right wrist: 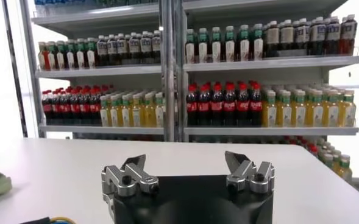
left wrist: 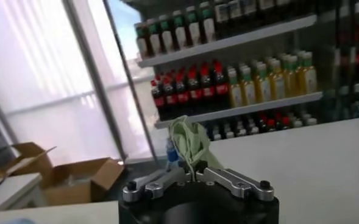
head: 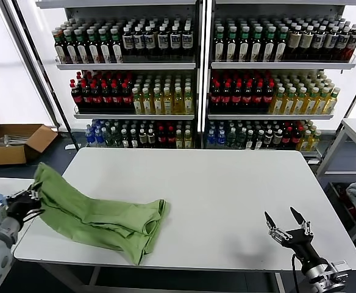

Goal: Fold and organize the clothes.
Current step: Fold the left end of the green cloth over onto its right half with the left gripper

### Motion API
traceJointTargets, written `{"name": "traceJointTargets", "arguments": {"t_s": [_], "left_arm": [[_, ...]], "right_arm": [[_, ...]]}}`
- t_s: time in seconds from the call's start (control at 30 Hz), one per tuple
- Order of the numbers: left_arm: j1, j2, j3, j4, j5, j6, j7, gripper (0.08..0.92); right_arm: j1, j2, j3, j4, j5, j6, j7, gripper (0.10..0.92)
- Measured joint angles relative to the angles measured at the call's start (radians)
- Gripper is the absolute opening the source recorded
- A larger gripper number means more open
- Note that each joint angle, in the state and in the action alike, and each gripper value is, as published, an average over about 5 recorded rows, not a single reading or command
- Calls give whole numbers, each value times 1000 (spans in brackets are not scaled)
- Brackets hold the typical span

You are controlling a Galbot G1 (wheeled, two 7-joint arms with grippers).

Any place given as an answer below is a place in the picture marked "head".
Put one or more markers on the dark bottle white cap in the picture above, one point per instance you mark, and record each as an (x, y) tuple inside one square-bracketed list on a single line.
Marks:
[(133, 139), (124, 139), (250, 140), (258, 140)]

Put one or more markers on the blue plastic drink bottle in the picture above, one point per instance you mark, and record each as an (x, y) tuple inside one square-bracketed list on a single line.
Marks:
[(98, 137), (89, 135), (221, 138), (211, 138)]

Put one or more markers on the small white floor object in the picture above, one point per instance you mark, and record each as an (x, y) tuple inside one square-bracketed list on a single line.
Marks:
[(69, 147)]

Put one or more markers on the dark bottle blue-white label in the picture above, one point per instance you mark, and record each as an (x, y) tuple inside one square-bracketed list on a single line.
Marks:
[(175, 41), (163, 41), (150, 41), (318, 42), (330, 42), (186, 41), (128, 41), (139, 41), (342, 42)]

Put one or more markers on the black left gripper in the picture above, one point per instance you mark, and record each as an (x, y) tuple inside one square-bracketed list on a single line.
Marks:
[(21, 207)]

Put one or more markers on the grey metal rails bundle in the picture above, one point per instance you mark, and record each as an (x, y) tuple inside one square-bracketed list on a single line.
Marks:
[(7, 141)]

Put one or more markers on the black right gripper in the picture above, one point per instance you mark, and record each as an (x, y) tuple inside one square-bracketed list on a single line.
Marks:
[(303, 247)]

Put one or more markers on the white low side table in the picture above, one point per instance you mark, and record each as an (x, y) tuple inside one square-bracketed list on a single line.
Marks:
[(4, 183)]

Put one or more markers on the grey metal shelving unit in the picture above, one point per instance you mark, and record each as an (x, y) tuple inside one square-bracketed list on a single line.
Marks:
[(269, 117), (135, 116)]

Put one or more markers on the brown tea bottle green cap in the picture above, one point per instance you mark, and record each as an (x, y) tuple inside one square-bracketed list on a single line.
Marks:
[(104, 49), (70, 49), (281, 45), (231, 45), (219, 45), (93, 49), (269, 45), (244, 45), (116, 49), (59, 49), (257, 45), (81, 49)]

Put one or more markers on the cola bottle red cap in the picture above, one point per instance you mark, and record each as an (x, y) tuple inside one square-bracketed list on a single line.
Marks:
[(170, 138), (286, 138), (76, 97), (247, 97), (86, 97), (116, 97), (161, 138), (258, 97), (295, 138), (215, 97), (236, 97), (225, 97), (96, 97), (268, 97), (126, 97)]

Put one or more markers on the dark bottle brown label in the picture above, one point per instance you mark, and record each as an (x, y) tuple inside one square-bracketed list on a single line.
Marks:
[(150, 138), (277, 138), (142, 138), (268, 138)]

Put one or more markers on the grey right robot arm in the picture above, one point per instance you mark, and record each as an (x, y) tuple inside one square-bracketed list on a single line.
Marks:
[(321, 280)]

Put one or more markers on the light green t-shirt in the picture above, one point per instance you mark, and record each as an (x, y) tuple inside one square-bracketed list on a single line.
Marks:
[(105, 219)]

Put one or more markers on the yellow tea bottle green band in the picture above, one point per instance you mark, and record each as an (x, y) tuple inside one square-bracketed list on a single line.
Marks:
[(137, 103), (321, 103), (188, 103), (178, 103), (168, 103), (332, 102), (147, 103), (278, 103), (179, 140), (315, 140), (288, 103), (305, 140), (157, 103), (310, 103), (188, 140), (300, 103)]

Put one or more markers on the black metal pole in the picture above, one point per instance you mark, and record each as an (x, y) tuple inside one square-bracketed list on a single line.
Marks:
[(44, 79)]

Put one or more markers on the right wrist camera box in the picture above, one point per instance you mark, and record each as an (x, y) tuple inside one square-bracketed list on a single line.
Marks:
[(339, 268)]

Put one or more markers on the green clear drink bottle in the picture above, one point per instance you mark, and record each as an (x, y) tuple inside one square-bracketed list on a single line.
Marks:
[(116, 138), (231, 138), (108, 138), (241, 138)]

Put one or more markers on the brown cardboard box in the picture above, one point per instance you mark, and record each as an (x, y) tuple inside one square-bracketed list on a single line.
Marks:
[(4, 155)]

